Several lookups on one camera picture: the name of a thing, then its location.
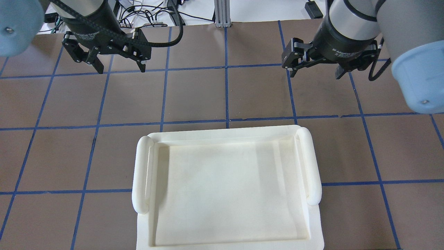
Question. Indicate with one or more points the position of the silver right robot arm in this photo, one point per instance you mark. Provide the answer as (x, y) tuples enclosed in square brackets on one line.
[(406, 35)]

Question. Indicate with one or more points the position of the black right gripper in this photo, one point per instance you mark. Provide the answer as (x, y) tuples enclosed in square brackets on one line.
[(341, 43)]

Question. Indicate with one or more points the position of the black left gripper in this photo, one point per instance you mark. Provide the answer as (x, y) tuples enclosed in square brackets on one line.
[(91, 23)]

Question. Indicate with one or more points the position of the white plastic tray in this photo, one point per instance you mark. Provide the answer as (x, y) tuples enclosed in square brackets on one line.
[(256, 188)]

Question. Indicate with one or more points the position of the aluminium frame post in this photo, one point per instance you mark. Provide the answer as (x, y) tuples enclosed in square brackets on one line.
[(222, 13)]

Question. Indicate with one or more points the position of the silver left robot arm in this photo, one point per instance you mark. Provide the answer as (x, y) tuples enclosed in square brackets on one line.
[(21, 20)]

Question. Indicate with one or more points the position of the black power adapter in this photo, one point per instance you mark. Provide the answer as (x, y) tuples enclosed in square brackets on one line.
[(313, 10)]

